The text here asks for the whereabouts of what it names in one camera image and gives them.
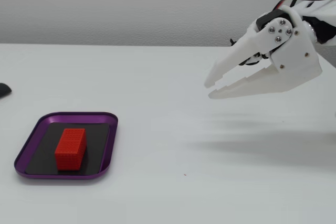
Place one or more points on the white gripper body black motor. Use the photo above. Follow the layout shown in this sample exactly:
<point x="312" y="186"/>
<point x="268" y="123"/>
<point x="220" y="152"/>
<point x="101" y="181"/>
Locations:
<point x="296" y="57"/>

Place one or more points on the purple metal tray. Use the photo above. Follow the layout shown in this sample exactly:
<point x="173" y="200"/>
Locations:
<point x="113" y="129"/>

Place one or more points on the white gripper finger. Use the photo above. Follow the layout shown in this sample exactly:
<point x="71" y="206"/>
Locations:
<point x="252" y="85"/>
<point x="244" y="48"/>

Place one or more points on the black rounded object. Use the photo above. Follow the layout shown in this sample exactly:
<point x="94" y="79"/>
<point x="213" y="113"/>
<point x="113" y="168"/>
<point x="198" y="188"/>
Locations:
<point x="4" y="90"/>

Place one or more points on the red cube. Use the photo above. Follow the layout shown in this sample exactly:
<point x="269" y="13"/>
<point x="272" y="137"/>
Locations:
<point x="69" y="148"/>

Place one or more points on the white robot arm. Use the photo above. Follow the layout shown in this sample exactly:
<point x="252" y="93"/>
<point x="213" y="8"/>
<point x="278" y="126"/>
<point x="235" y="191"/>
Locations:
<point x="325" y="6"/>

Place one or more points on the black tray mat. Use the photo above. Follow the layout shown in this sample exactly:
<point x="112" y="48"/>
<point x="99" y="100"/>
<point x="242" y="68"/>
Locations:
<point x="42" y="155"/>

